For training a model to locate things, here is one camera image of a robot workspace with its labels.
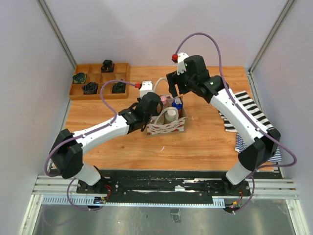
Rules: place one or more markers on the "blue white striped cloth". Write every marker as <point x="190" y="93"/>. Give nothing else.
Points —
<point x="240" y="146"/>

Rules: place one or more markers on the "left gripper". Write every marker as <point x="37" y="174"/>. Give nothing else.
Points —
<point x="148" y="113"/>

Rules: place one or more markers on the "dark rolled sock orange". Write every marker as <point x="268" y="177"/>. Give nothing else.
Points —
<point x="107" y="66"/>

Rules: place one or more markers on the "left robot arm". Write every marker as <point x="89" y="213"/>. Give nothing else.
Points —
<point x="70" y="147"/>

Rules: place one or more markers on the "pink cap bottle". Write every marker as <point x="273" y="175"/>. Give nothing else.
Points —
<point x="163" y="100"/>

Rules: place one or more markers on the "watermelon print canvas bag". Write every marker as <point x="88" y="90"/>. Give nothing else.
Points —
<point x="157" y="127"/>

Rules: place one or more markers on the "wooden compartment tray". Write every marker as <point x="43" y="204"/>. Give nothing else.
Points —
<point x="93" y="73"/>

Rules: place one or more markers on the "dark rolled sock green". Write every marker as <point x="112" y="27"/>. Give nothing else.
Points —
<point x="79" y="78"/>

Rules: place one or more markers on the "dark rolled sock right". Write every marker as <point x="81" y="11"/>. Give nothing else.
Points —
<point x="118" y="87"/>

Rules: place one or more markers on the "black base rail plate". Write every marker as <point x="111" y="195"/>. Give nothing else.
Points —
<point x="163" y="186"/>

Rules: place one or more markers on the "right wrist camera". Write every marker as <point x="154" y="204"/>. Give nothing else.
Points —
<point x="181" y="67"/>

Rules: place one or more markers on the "dark rolled sock centre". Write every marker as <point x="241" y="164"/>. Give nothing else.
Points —
<point x="90" y="88"/>

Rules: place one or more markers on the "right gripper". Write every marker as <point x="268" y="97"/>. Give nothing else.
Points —
<point x="173" y="79"/>

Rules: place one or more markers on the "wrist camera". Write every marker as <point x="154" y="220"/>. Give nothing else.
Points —
<point x="146" y="86"/>
<point x="181" y="67"/>

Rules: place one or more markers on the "blue spray bottle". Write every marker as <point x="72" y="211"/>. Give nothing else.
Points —
<point x="178" y="104"/>

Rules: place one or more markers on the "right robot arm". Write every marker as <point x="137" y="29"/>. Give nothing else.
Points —
<point x="261" y="142"/>

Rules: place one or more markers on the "black white striped cloth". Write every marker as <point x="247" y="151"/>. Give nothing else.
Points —
<point x="252" y="107"/>

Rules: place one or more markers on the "large cream lid bottle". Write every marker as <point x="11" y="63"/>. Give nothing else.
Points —
<point x="171" y="115"/>

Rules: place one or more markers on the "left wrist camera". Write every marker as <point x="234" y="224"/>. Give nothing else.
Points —
<point x="146" y="86"/>

